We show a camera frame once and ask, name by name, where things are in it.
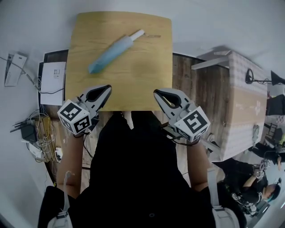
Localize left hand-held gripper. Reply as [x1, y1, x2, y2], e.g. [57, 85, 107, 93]
[57, 84, 112, 136]

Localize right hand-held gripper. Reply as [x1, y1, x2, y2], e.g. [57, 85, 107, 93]
[154, 88, 211, 143]

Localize blue umbrella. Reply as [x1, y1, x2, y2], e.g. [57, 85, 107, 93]
[88, 29, 161, 74]

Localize person's left forearm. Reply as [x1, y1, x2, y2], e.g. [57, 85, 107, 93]
[57, 133, 90, 199]

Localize person's right forearm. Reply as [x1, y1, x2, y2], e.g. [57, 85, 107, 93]
[186, 138, 212, 192]

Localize wooden table leg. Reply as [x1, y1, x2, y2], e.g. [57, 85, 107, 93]
[123, 111, 134, 130]

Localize white flat box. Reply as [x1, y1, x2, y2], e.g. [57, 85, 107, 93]
[40, 61, 67, 106]

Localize table with patterned tablecloth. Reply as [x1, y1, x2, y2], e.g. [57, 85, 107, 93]
[191, 50, 268, 163]

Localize person's black clothing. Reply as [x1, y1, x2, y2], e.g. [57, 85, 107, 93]
[39, 110, 247, 228]

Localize black router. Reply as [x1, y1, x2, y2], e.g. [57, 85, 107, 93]
[10, 119, 38, 143]

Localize black headphones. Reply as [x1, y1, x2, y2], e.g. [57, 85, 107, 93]
[245, 69, 272, 86]

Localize white narrow packet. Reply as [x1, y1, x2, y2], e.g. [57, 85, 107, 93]
[4, 53, 28, 87]

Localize black chair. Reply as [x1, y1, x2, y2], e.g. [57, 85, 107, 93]
[264, 122, 285, 146]

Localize tangle of cables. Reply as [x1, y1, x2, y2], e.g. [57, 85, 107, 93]
[28, 108, 64, 163]

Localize grey harness strap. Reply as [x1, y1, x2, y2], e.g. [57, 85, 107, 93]
[207, 168, 241, 228]
[47, 171, 74, 228]

